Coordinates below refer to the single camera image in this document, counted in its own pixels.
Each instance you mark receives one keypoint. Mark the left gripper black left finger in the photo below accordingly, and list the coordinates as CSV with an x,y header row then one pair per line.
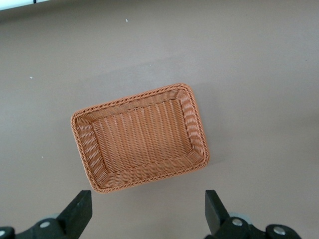
x,y
72,219

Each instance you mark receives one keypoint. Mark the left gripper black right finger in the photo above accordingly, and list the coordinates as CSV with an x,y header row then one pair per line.
x,y
219,224

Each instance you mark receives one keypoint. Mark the brown woven basket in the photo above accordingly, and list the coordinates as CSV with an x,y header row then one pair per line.
x,y
139,139

